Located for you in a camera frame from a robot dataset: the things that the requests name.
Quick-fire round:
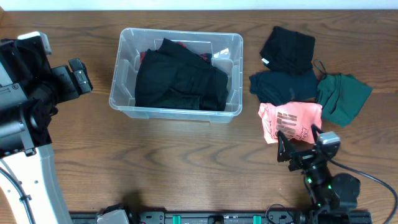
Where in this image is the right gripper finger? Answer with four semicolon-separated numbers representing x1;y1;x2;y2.
277;131;295;162
311;124;323;143

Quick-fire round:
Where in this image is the pink printed t-shirt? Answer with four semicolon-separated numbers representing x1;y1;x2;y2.
258;102;322;144

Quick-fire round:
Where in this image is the green garment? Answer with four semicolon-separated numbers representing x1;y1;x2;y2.
317;74;373;127

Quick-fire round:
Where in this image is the dark teal garment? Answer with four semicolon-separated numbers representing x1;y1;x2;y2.
249;70;318;106

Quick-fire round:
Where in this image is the clear plastic storage bin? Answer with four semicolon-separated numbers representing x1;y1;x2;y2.
109;27;244;123

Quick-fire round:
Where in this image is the large black garment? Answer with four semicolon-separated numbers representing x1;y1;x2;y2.
135;39;229;111

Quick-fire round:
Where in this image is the red navy plaid shirt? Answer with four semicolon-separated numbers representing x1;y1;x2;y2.
139;42;212;64

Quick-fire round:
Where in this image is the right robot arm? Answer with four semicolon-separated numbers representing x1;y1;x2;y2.
277;124;361;212

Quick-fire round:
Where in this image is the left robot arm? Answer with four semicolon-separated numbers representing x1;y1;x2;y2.
1;31;96;223

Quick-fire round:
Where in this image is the small black folded garment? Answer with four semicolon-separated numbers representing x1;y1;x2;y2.
259;26;315;75

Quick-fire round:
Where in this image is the black mounting rail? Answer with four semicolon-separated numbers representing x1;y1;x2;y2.
70;204;373;224

